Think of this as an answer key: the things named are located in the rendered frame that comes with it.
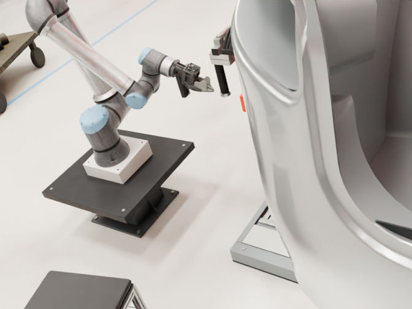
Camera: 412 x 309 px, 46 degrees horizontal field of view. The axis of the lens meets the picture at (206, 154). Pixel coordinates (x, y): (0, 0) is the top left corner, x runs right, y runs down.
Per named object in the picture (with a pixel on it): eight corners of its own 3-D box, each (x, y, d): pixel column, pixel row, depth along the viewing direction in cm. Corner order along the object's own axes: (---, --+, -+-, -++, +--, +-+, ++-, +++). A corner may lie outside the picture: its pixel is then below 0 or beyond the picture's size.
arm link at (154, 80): (135, 93, 233) (136, 73, 224) (144, 80, 240) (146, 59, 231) (153, 100, 232) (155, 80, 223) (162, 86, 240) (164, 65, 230)
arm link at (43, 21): (17, 2, 200) (148, 103, 217) (34, -11, 209) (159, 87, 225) (9, 20, 209) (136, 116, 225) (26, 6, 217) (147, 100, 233)
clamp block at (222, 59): (230, 66, 186) (227, 53, 183) (211, 64, 191) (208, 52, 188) (236, 59, 189) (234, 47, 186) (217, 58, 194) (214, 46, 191)
